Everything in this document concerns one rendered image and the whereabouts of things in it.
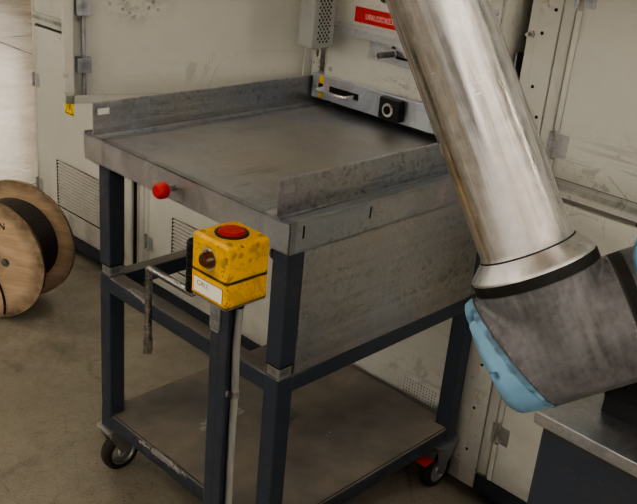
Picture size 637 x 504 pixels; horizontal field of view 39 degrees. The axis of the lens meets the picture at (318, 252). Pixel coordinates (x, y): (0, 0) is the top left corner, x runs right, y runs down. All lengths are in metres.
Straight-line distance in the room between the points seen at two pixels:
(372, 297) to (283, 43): 0.83
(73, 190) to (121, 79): 1.21
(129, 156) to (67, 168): 1.60
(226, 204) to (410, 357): 0.88
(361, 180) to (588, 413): 0.61
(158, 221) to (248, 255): 1.71
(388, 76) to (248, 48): 0.39
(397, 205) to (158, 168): 0.46
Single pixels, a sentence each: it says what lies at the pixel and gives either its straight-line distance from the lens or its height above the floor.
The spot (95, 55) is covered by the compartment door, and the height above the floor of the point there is 0.95.
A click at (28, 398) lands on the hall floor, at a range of 2.58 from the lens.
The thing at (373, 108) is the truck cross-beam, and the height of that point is 0.88.
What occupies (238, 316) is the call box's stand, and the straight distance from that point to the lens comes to 1.32.
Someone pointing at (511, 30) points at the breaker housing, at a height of 1.11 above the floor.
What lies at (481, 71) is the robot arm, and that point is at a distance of 1.00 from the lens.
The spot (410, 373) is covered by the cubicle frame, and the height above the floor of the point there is 0.22.
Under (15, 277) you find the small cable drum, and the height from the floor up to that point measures 0.16.
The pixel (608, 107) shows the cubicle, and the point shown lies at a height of 1.01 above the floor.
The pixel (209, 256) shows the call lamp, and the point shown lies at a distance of 1.25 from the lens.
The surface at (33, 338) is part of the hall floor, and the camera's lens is 2.87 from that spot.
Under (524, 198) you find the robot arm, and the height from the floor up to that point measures 1.07.
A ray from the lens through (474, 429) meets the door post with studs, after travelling 2.26.
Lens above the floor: 1.38
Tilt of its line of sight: 23 degrees down
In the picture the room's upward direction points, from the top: 5 degrees clockwise
